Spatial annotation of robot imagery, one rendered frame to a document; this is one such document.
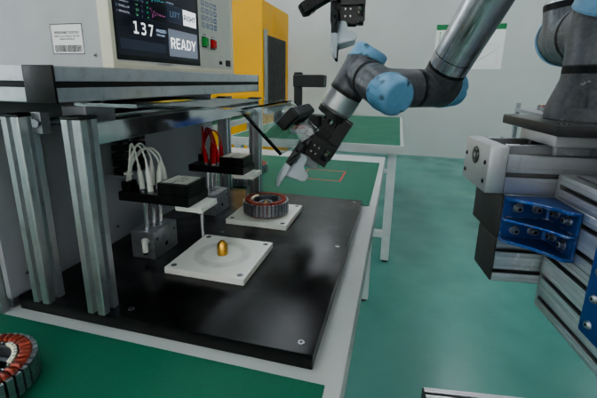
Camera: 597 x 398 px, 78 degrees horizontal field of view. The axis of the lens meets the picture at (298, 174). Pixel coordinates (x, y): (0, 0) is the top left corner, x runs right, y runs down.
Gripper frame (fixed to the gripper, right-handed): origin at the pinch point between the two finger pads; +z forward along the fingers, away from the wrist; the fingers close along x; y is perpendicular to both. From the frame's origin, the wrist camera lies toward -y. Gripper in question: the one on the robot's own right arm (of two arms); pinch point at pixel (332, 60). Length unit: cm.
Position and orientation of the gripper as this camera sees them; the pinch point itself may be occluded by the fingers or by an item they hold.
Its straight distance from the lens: 96.8
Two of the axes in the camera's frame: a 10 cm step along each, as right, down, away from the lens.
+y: 9.9, 0.4, -1.1
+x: 1.2, -2.4, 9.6
